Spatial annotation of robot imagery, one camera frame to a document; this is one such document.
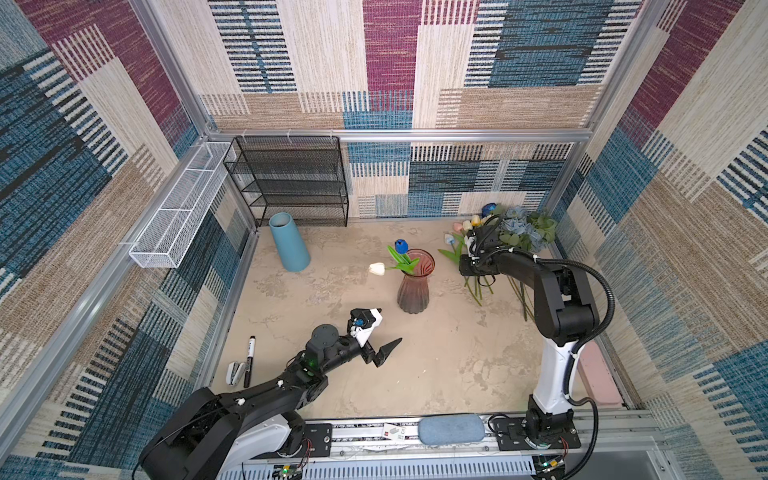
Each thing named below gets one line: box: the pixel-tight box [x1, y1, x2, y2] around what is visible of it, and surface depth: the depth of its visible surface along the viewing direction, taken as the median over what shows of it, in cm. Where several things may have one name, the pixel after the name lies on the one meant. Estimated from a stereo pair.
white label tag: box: [382, 423, 406, 442], surface depth 76 cm
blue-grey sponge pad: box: [418, 414, 486, 445], surface depth 74 cm
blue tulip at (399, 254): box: [387, 238, 420, 275], surface depth 82 cm
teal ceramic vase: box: [269, 212, 311, 272], surface depth 98 cm
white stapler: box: [226, 361, 246, 386], surface depth 84 cm
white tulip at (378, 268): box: [368, 262, 398, 276], surface depth 79 cm
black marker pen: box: [244, 336, 256, 388], surface depth 87 cm
